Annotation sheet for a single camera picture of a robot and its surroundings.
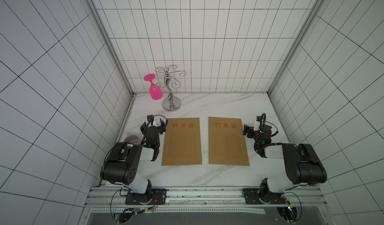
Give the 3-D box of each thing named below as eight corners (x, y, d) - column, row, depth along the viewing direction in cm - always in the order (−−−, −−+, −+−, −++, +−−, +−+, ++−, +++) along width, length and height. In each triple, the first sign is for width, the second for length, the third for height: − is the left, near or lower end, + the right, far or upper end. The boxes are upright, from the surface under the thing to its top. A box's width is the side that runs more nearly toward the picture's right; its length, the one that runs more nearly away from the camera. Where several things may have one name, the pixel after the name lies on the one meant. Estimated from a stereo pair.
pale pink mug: (127, 145, 94) (123, 140, 89) (129, 137, 97) (126, 132, 92) (137, 145, 94) (134, 140, 89) (139, 137, 97) (136, 132, 92)
